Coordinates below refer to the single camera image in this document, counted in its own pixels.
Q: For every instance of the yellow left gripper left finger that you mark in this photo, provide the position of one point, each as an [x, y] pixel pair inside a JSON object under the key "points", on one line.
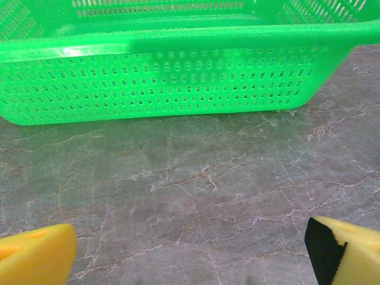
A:
{"points": [[35, 258]]}

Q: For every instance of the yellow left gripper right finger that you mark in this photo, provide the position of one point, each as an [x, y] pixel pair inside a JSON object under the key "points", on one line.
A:
{"points": [[356, 258]]}

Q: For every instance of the green plastic mesh basket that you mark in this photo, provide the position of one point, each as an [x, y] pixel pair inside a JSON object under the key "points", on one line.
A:
{"points": [[178, 77]]}

